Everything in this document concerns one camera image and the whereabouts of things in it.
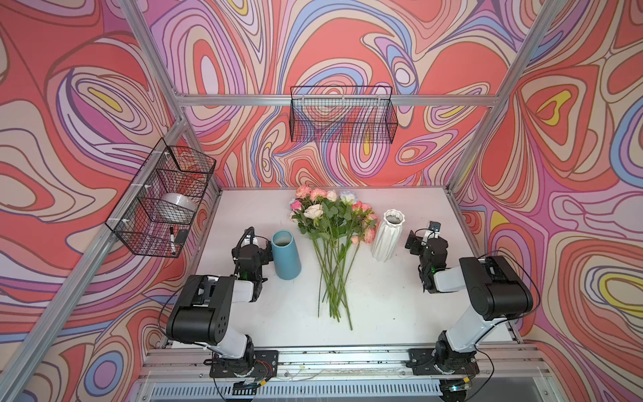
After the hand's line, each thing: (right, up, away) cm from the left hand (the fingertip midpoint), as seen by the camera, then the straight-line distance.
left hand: (256, 243), depth 93 cm
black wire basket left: (-23, +11, -22) cm, 34 cm away
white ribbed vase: (+47, +4, -11) cm, 48 cm away
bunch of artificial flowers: (+31, +8, +8) cm, 33 cm away
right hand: (+64, +2, +3) cm, 64 cm away
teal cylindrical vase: (+13, -2, -15) cm, 20 cm away
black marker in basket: (-19, +3, -22) cm, 29 cm away
